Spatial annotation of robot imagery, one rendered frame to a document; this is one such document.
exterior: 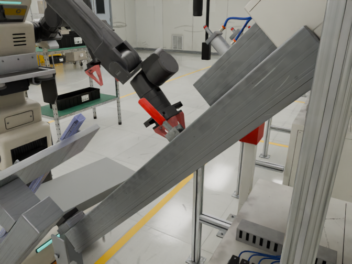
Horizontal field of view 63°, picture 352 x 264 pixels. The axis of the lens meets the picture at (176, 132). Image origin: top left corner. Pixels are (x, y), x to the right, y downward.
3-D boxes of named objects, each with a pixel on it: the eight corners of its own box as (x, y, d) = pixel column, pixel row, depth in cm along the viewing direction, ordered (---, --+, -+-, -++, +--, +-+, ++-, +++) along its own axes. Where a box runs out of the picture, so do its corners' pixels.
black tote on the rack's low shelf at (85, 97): (60, 111, 288) (58, 100, 284) (49, 108, 296) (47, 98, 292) (101, 98, 334) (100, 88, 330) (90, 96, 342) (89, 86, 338)
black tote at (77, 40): (50, 49, 265) (48, 36, 261) (39, 48, 274) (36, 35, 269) (95, 44, 311) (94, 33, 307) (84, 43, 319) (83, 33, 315)
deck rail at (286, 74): (78, 253, 73) (64, 233, 74) (84, 248, 75) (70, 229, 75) (341, 68, 31) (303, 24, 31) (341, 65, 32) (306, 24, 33)
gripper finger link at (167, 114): (199, 135, 72) (178, 103, 72) (185, 145, 66) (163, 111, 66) (180, 146, 76) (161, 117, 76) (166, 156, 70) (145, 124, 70)
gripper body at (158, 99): (185, 106, 74) (169, 82, 74) (163, 117, 66) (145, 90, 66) (168, 118, 78) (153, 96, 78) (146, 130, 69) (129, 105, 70)
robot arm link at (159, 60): (123, 54, 74) (106, 67, 68) (150, 24, 67) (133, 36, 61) (155, 88, 77) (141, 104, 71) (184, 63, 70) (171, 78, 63)
